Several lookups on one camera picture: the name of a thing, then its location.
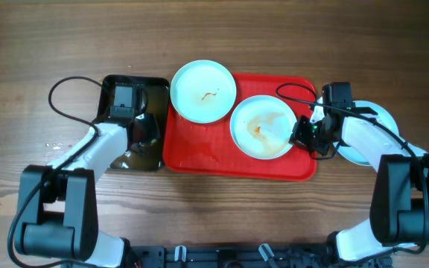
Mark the light blue plate front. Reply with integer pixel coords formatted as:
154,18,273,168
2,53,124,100
310,100,399,167

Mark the light blue plate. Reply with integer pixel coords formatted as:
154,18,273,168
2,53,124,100
229,95,297,160
310,100,399,167
170,60,237,124

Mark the black rectangular water tray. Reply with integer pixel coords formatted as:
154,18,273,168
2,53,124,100
96,74,170,171

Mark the red plastic tray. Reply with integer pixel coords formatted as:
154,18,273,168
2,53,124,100
162,73,317,182

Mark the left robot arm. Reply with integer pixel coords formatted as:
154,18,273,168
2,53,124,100
7,84,149,267

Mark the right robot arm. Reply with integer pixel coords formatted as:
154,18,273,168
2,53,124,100
290,83,429,267

